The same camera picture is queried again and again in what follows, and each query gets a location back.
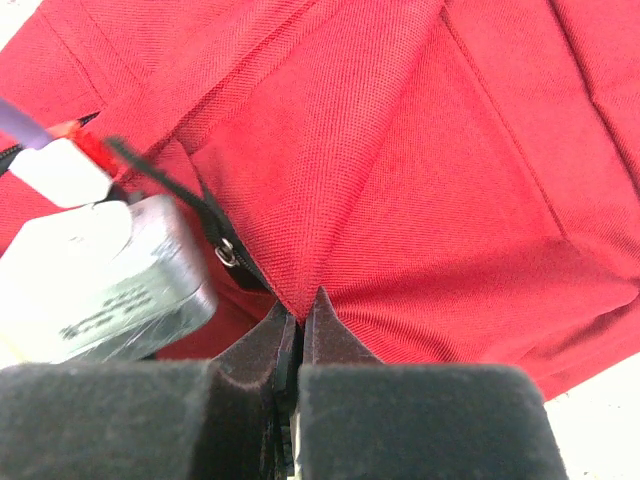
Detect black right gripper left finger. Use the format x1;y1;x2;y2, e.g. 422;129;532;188
1;305;297;479

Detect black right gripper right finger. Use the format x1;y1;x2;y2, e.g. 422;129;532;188
296;290;567;480

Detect red backpack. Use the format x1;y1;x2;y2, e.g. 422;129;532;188
1;1;639;398

